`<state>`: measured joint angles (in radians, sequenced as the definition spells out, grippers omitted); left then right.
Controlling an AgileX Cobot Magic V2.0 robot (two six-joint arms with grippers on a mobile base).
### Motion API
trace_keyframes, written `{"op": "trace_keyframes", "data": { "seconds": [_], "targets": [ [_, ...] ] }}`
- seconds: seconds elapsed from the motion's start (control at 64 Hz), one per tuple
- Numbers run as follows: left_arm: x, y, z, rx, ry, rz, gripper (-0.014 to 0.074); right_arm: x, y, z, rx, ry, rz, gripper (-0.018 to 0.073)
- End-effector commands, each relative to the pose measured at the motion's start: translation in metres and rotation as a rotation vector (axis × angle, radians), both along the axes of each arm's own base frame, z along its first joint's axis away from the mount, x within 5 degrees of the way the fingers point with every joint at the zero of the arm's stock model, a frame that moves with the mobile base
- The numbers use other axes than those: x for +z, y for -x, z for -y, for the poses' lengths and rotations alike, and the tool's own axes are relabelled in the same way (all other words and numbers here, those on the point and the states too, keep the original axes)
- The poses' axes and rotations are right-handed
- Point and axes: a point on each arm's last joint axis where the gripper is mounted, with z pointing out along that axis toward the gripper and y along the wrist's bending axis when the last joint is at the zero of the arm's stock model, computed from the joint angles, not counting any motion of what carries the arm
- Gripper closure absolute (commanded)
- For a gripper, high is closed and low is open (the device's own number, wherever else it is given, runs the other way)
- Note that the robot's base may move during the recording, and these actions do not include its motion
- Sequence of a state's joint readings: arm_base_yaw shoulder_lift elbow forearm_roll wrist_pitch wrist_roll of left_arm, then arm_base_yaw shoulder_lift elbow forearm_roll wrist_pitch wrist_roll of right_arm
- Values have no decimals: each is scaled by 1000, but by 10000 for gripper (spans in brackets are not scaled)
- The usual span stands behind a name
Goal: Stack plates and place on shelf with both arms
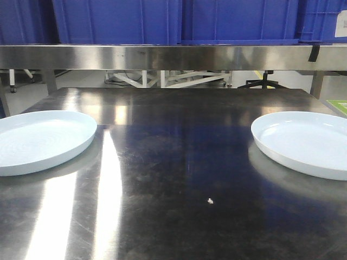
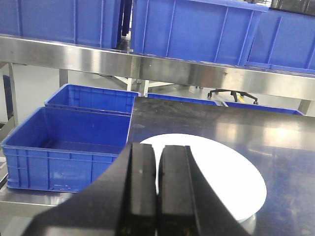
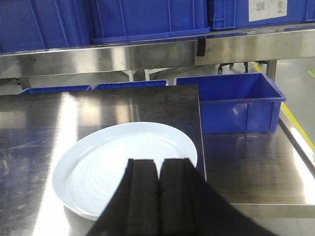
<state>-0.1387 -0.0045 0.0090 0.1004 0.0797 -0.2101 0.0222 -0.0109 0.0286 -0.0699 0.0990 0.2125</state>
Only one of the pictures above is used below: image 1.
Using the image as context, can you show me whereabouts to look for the blue plastic bin left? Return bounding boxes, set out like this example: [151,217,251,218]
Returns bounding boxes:
[1,1,59,46]

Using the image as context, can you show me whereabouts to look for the blue plastic bin middle-left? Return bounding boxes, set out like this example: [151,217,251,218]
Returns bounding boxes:
[53,1,182,46]

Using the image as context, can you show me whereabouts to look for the light blue plate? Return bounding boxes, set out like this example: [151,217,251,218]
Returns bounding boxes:
[250,111,346,181]
[1,110,97,177]

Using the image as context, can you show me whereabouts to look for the white metal frame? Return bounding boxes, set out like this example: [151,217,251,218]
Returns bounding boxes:
[104,70,233,88]

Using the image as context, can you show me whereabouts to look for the blue plastic bin middle-right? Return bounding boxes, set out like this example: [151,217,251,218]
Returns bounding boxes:
[181,0,299,46]

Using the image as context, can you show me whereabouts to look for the blue plastic bin right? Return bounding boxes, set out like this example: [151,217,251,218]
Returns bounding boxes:
[295,0,346,44]

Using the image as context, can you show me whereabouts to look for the black tape strip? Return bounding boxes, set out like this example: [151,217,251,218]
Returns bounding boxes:
[308,45,320,62]

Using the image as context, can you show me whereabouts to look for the white label on bin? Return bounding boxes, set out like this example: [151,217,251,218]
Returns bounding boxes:
[335,10,347,38]

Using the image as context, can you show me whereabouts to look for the black office chair base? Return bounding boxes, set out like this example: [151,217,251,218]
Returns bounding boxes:
[238,70,286,89]

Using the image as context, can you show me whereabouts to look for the white cart leg with caster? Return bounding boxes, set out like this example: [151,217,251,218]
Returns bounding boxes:
[9,69,36,93]

